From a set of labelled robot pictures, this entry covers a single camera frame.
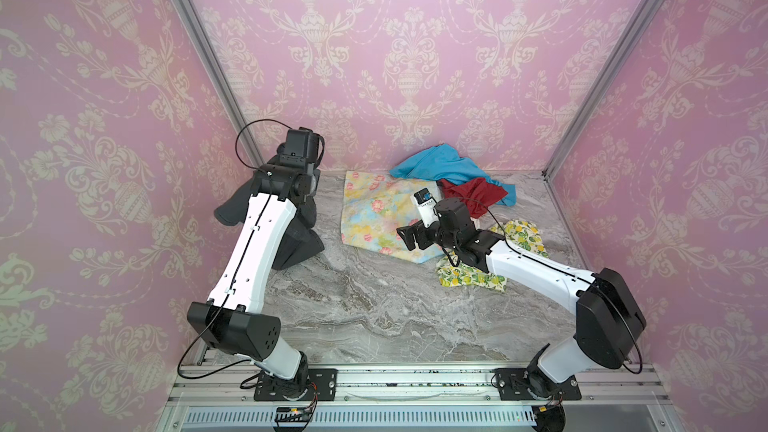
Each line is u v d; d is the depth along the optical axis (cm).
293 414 73
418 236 74
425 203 72
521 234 99
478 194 106
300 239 81
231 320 40
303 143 54
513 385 73
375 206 106
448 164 113
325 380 76
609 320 43
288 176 49
